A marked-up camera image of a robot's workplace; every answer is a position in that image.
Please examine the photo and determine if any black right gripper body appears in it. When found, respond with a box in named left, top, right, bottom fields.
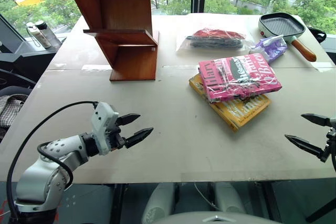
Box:
left=323, top=126, right=336, bottom=163

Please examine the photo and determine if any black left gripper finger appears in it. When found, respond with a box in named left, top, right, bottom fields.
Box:
left=117, top=113, right=141, bottom=127
left=125, top=127, right=154, bottom=149

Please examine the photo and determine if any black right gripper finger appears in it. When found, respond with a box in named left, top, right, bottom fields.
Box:
left=284, top=134, right=327, bottom=163
left=301, top=113, right=331, bottom=128

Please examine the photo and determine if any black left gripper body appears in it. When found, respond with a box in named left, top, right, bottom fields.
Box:
left=106, top=116, right=127, bottom=152

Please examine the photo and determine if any wooden shelf rack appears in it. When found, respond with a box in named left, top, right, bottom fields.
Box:
left=60, top=0, right=167, bottom=82

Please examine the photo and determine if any yellow book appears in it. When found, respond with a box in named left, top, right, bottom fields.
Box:
left=188, top=73, right=271, bottom=133

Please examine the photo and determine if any pink book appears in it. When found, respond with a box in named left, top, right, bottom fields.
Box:
left=197, top=52, right=282, bottom=103

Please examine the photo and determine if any black table leg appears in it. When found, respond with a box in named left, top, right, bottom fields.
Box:
left=261, top=180, right=284, bottom=222
left=111, top=183, right=127, bottom=224

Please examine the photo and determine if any black slanted table brace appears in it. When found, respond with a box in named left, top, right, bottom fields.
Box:
left=305, top=202, right=336, bottom=223

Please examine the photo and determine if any white rounded robot leg shape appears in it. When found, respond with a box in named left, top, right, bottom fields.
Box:
left=141, top=182, right=176, bottom=224
left=213, top=182, right=247, bottom=215

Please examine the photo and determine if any purple white plastic packet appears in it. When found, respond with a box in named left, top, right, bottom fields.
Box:
left=249, top=35, right=289, bottom=65

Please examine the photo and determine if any black bag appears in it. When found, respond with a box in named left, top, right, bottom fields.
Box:
left=307, top=25, right=328, bottom=44

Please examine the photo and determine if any chequered cloth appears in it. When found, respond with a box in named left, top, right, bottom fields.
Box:
left=0, top=93, right=28, bottom=141

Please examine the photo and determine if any black chair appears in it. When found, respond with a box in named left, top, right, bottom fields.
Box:
left=0, top=67, right=37, bottom=97

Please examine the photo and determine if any grey rounded robot body shape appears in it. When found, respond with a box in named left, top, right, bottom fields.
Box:
left=150, top=210, right=286, bottom=224

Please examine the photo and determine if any clear bottle with black cap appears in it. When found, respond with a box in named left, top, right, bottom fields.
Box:
left=34, top=20, right=62, bottom=49

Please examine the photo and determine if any clear bag with red-black contents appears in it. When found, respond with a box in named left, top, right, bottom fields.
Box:
left=175, top=26, right=254, bottom=55

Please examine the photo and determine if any white water bottle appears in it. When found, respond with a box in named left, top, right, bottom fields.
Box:
left=26, top=22, right=52, bottom=49

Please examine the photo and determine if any black side desk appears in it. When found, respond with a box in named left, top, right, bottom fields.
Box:
left=0, top=13, right=68, bottom=83

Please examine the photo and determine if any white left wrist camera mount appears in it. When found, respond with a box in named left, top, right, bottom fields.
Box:
left=90, top=101, right=120, bottom=156

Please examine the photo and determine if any thin grey wire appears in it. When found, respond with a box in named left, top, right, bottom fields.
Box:
left=193, top=182, right=219, bottom=212

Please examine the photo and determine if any square grill pan, wooden handle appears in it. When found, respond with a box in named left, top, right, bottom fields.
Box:
left=258, top=12, right=318, bottom=63

